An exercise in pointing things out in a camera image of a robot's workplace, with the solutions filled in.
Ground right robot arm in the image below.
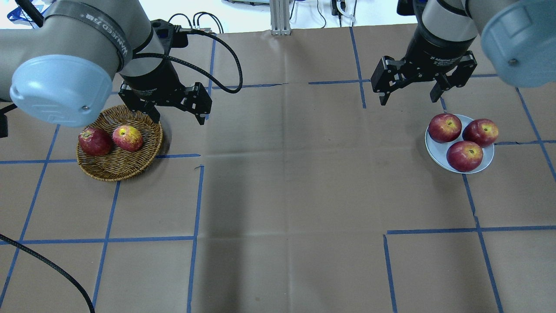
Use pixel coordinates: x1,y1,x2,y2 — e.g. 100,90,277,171
370,0,556,106

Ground yellow-red apple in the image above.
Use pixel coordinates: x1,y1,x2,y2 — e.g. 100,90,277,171
113,125,143,151

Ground black braided cable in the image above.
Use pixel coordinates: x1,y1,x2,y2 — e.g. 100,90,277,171
132,29,243,94

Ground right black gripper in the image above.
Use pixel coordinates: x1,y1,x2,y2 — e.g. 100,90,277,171
370,28,478,106

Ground aluminium frame post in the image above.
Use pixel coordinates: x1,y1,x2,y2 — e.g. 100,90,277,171
269,0,291,36

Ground woven wicker basket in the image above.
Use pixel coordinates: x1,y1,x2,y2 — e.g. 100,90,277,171
76,104,163,182

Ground red apple on plate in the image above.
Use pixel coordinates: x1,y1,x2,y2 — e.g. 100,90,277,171
427,113,463,144
446,140,484,172
462,118,499,148

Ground dark red apple in basket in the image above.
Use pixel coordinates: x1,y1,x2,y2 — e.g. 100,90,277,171
78,127,114,157

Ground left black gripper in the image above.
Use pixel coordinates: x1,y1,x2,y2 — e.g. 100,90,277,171
118,56,212,125

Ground light blue plate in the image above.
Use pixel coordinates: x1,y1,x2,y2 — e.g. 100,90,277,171
425,114,495,173

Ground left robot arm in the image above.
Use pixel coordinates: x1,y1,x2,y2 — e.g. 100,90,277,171
1,0,212,127

